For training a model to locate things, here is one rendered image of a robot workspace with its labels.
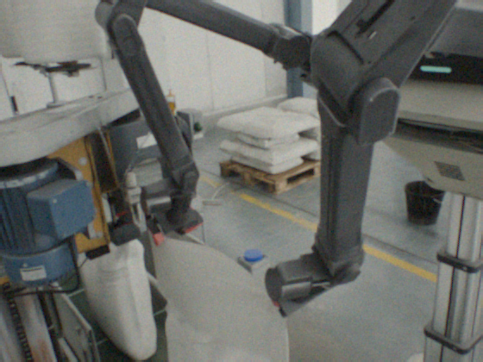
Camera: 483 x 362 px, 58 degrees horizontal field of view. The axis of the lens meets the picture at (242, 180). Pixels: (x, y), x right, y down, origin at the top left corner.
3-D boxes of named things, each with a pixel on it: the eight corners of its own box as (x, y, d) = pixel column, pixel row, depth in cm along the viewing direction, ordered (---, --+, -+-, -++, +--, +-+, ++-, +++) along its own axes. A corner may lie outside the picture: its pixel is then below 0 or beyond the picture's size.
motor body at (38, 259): (91, 272, 97) (66, 166, 88) (19, 302, 89) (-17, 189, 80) (68, 247, 108) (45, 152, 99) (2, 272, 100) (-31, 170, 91)
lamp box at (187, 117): (205, 140, 132) (202, 110, 129) (192, 143, 130) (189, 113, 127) (191, 135, 138) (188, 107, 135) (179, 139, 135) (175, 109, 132)
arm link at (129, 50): (135, 10, 75) (116, -4, 82) (104, 24, 73) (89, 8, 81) (206, 184, 104) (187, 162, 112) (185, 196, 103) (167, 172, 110)
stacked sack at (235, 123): (291, 123, 443) (291, 108, 437) (238, 137, 408) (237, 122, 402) (264, 116, 476) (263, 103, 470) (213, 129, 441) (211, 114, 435)
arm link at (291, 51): (128, -43, 70) (110, -54, 77) (103, 39, 75) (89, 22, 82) (316, 40, 98) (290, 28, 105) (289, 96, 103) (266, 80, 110)
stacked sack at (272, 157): (322, 152, 425) (322, 137, 420) (273, 171, 387) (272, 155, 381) (290, 144, 456) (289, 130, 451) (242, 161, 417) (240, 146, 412)
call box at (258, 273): (271, 272, 146) (270, 257, 143) (253, 282, 141) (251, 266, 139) (255, 263, 152) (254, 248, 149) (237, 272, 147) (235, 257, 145)
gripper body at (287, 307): (265, 287, 84) (283, 276, 78) (302, 266, 90) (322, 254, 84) (282, 318, 83) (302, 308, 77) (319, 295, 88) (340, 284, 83)
